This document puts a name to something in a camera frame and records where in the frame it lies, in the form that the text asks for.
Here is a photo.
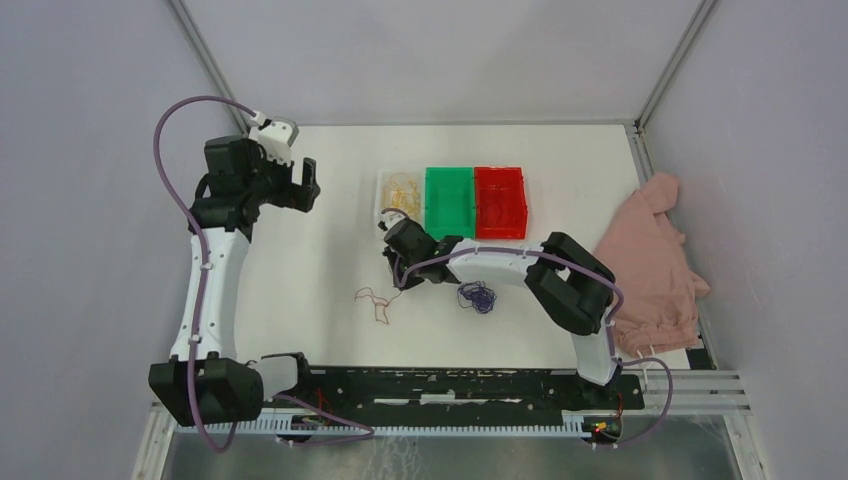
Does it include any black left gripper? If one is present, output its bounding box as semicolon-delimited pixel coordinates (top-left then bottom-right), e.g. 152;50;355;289
243;140;319;212

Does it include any yellow cable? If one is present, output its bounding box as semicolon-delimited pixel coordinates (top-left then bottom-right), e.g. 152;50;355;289
380;173;425;223

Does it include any coloured cable bundle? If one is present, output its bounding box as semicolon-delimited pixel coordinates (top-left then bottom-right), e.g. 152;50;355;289
456;281;498;316

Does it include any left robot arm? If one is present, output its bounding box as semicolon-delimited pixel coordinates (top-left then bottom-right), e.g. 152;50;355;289
148;136;320;427

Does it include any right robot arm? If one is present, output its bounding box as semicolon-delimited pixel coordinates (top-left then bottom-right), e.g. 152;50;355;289
377;209;623;408

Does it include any clear plastic bin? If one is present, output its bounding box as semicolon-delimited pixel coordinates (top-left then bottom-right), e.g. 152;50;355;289
374;169;426;225

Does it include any green plastic bin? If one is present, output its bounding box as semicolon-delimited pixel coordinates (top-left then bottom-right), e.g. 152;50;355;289
424;167;476;240

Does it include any red plastic bin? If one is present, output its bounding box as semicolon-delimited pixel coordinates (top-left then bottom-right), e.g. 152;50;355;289
473;166;528;240

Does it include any pink cloth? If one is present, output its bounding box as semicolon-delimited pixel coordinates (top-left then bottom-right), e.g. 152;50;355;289
594;173;710;358

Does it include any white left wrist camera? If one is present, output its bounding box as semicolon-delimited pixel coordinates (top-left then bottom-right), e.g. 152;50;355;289
248;112;299;166

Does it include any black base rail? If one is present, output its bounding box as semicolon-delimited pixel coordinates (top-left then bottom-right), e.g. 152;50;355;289
289;366;645;428

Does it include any white slotted cable duct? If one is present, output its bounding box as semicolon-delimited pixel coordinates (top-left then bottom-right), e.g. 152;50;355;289
173;413;598;439

